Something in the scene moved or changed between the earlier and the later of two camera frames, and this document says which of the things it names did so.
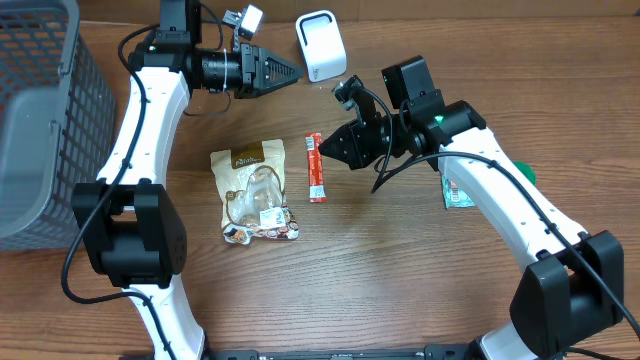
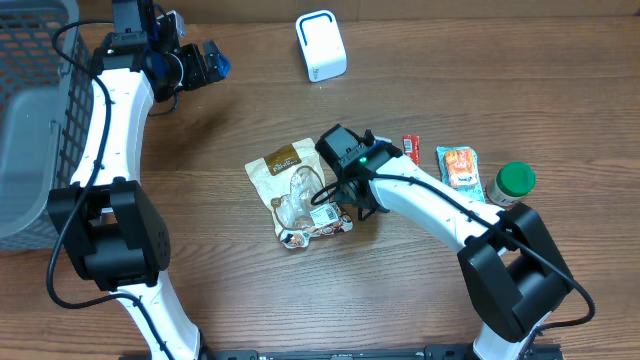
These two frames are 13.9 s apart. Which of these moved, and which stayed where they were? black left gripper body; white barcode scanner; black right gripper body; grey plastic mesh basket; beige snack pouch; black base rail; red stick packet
Moved: black left gripper body; beige snack pouch; black right gripper body; red stick packet
Stayed: grey plastic mesh basket; black base rail; white barcode scanner
